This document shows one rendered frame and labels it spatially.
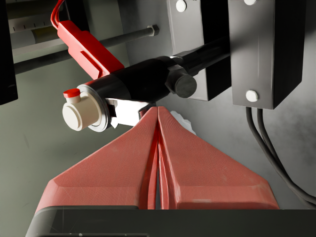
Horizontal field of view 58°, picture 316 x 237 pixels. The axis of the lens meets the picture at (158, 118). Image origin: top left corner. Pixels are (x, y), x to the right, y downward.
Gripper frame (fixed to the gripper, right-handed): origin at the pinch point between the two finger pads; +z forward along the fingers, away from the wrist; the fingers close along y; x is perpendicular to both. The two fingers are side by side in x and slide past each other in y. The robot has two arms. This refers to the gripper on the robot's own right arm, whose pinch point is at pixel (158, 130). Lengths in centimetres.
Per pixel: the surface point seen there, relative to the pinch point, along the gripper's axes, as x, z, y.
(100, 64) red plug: -0.2, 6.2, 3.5
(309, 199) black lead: 8.6, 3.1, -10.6
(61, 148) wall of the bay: 23.6, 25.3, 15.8
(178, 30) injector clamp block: 1.3, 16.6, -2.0
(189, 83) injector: 0.5, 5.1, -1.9
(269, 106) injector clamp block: 5.4, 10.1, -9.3
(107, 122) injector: 1.4, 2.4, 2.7
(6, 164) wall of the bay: 21.3, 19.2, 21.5
